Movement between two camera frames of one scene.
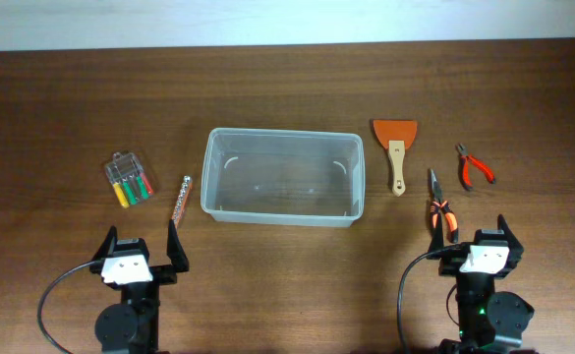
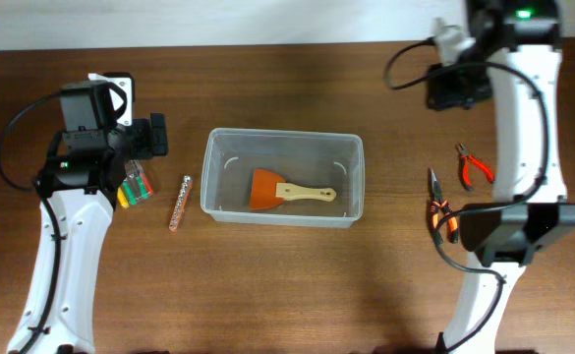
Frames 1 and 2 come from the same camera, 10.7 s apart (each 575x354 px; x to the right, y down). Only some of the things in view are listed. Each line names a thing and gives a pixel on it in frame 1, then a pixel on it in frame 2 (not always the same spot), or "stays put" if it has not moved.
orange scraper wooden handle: [396, 135] to [268, 190]
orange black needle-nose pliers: [439, 209] stays put
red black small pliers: [466, 169] stays put
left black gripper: [167, 274] to [146, 146]
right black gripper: [515, 250] to [441, 98]
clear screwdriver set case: [129, 180] stays put
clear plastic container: [282, 177] stays put
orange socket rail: [182, 201] stays put
